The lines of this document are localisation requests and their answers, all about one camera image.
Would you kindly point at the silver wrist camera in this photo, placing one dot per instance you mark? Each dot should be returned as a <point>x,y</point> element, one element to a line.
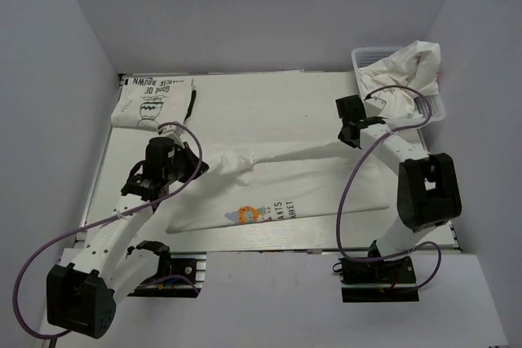
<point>172,130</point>
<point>374,107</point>

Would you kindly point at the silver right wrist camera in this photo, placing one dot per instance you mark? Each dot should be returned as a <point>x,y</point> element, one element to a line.
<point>374,107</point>

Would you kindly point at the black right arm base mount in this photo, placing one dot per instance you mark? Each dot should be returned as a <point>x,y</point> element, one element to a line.
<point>377,282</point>

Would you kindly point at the folded white Charlie Brown t-shirt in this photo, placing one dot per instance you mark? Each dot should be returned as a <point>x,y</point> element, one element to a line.
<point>147,102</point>

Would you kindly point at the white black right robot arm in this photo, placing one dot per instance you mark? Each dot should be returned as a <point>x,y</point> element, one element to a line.
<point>428,195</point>

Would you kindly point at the crumpled white t-shirt in basket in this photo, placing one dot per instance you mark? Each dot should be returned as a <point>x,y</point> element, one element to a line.
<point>408,75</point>

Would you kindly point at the white perforated plastic basket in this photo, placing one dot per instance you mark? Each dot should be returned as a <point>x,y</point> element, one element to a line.
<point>403,83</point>

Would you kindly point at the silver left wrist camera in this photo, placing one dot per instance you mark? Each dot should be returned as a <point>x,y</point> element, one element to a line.
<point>172,130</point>

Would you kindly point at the white cartoon print t-shirt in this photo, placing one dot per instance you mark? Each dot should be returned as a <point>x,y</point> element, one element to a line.
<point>263,182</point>

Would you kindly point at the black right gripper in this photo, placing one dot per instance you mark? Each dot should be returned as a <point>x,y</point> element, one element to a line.
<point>349,143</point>

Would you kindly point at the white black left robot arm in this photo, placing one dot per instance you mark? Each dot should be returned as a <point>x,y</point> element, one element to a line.
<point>82,296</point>

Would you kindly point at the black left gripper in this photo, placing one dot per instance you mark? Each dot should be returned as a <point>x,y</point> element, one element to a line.
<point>184,151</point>

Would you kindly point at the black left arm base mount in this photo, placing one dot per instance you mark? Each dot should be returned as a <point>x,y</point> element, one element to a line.
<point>184,279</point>

